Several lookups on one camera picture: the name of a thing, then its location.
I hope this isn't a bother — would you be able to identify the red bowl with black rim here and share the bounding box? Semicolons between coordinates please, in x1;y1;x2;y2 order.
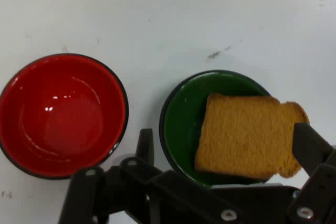
0;53;130;180

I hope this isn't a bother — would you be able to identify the brown toast bread slice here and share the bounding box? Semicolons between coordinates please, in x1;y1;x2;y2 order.
194;93;310;179

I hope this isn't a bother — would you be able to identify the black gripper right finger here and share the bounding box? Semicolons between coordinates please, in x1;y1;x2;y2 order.
287;122;336;224

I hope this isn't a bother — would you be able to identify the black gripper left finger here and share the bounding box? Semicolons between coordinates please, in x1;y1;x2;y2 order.
58;128;169;224

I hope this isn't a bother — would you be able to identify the green bowl with black rim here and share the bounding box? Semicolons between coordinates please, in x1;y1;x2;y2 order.
159;70;274;188

